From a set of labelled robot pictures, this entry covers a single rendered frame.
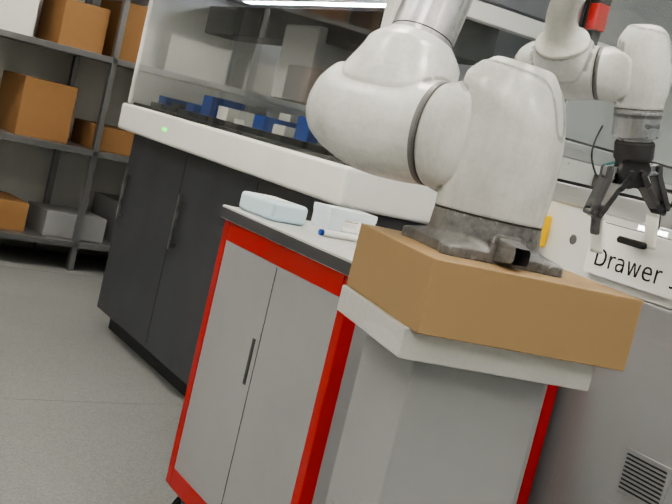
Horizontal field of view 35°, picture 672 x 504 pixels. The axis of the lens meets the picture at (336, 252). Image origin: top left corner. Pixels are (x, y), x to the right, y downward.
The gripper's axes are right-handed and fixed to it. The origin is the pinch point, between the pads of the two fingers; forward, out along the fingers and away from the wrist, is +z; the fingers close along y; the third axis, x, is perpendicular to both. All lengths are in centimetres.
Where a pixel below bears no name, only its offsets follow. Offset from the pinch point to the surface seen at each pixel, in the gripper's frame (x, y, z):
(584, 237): 21.4, 9.4, 3.3
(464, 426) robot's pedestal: -41, -65, 13
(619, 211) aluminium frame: 13.1, 10.6, -3.8
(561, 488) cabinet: 9, -1, 54
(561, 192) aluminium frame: 32.5, 11.4, -4.6
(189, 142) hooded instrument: 190, -16, 3
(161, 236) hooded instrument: 213, -17, 40
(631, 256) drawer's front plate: 5.1, 7.5, 3.8
